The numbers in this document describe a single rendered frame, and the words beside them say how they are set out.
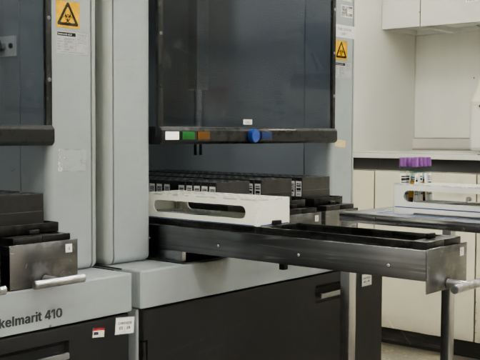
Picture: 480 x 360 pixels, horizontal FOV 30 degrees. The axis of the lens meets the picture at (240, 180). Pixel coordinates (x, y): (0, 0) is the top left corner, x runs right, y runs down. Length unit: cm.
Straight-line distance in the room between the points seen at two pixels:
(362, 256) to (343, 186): 82
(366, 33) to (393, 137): 57
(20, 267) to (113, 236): 29
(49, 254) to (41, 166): 19
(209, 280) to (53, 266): 39
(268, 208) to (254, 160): 74
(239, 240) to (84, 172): 31
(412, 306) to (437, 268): 275
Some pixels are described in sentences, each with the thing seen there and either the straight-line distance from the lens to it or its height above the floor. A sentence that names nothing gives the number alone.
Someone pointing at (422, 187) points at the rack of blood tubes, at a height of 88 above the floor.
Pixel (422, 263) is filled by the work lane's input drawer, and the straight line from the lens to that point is 142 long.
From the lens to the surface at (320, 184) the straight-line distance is 217.
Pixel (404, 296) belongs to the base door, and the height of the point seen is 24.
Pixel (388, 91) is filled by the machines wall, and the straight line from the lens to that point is 462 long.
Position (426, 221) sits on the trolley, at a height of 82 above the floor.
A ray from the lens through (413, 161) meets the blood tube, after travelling 187.
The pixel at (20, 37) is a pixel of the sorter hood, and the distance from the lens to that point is 155.
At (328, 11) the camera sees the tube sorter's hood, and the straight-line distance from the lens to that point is 222.
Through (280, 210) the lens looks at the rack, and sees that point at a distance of 167.
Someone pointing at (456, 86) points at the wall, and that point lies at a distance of 473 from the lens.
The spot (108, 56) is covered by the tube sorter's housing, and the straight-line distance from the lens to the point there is 169.
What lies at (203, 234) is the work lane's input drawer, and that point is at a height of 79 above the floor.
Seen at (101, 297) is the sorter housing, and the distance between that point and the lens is 158.
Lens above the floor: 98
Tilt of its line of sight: 3 degrees down
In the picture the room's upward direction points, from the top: straight up
